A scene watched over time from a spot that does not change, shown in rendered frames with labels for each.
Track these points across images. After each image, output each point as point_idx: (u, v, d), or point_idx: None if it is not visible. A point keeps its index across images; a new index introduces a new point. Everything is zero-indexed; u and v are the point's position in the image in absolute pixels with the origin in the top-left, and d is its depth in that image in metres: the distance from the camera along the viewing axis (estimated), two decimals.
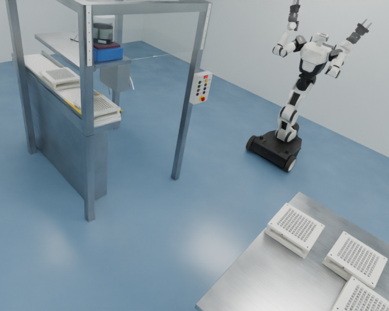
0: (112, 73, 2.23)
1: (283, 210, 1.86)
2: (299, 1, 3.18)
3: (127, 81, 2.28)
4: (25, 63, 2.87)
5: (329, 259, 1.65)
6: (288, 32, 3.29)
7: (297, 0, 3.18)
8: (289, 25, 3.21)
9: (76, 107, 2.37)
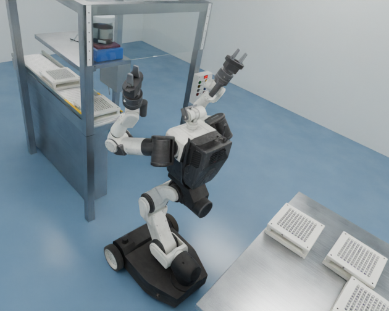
0: (112, 73, 2.23)
1: (283, 210, 1.86)
2: (236, 53, 1.75)
3: None
4: (25, 63, 2.87)
5: (329, 259, 1.65)
6: (215, 97, 1.93)
7: (238, 51, 1.76)
8: None
9: (76, 107, 2.37)
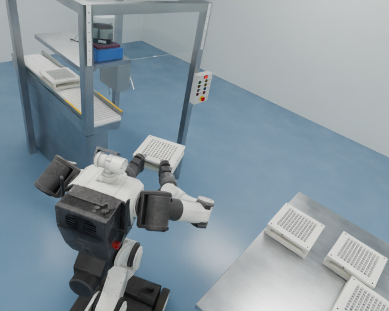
0: (112, 73, 2.23)
1: (283, 210, 1.86)
2: None
3: (127, 81, 2.28)
4: (25, 63, 2.87)
5: (329, 259, 1.65)
6: None
7: None
8: None
9: None
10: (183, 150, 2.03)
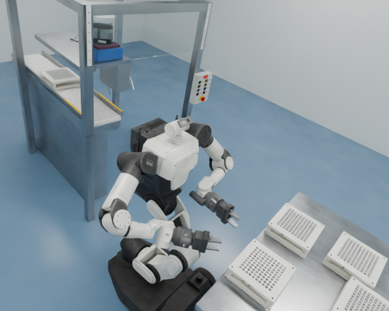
0: (112, 73, 2.23)
1: (283, 210, 1.86)
2: (214, 246, 1.50)
3: (127, 81, 2.28)
4: (25, 63, 2.87)
5: (329, 259, 1.65)
6: None
7: (216, 248, 1.49)
8: (161, 244, 1.44)
9: None
10: (270, 305, 1.40)
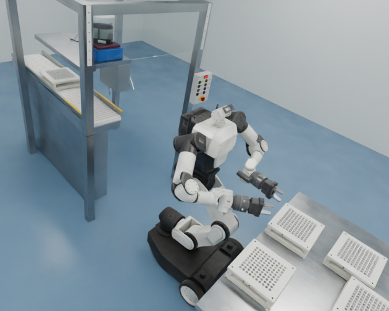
0: (112, 73, 2.23)
1: (283, 210, 1.86)
2: (266, 211, 1.78)
3: (127, 81, 2.28)
4: (25, 63, 2.87)
5: (329, 259, 1.65)
6: None
7: (268, 213, 1.77)
8: (223, 208, 1.72)
9: None
10: (270, 305, 1.40)
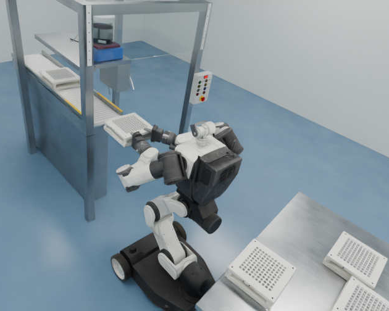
0: (112, 73, 2.23)
1: None
2: (146, 134, 2.12)
3: (127, 81, 2.28)
4: (25, 63, 2.87)
5: (329, 259, 1.65)
6: None
7: None
8: None
9: None
10: (270, 305, 1.40)
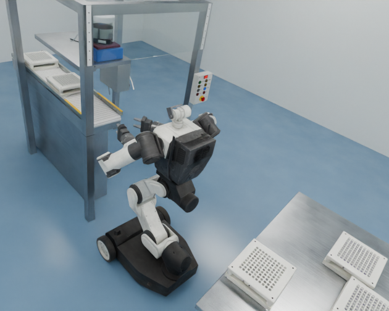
0: (112, 73, 2.23)
1: (68, 86, 2.51)
2: (136, 127, 2.24)
3: (127, 81, 2.28)
4: None
5: (329, 259, 1.65)
6: None
7: (135, 124, 2.25)
8: None
9: None
10: (270, 305, 1.40)
